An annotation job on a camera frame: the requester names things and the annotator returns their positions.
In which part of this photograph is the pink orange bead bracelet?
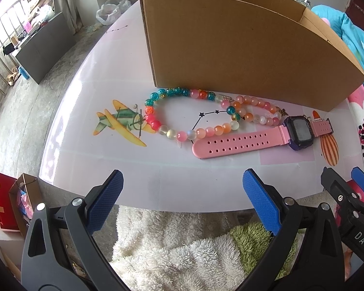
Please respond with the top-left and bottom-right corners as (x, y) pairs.
(220, 95), (283, 128)

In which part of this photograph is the multicolour teal bead bracelet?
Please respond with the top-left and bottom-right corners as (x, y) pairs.
(144, 87), (242, 143)

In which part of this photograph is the dark grey cabinet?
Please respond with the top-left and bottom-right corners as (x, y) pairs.
(15, 13), (75, 84)

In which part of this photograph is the bronze butterfly charm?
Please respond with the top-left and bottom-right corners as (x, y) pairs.
(277, 106), (289, 119)

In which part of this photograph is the green fluffy cloth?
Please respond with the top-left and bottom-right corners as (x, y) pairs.
(229, 222), (305, 279)

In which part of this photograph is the blue patterned quilt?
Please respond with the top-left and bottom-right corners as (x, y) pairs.
(312, 5), (364, 70)

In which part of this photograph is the white fluffy blanket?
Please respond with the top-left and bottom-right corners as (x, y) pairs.
(110, 206), (247, 290)

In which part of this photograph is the red gift bag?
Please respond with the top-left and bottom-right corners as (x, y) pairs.
(0, 173), (19, 231)

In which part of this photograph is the small brown cardboard box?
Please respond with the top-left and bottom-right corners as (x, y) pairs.
(9, 173), (42, 238)

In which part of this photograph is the pink strap smartwatch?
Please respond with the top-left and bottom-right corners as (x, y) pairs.
(192, 116), (333, 160)

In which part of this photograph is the white plastic bag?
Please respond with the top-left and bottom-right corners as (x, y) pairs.
(95, 0), (131, 26)

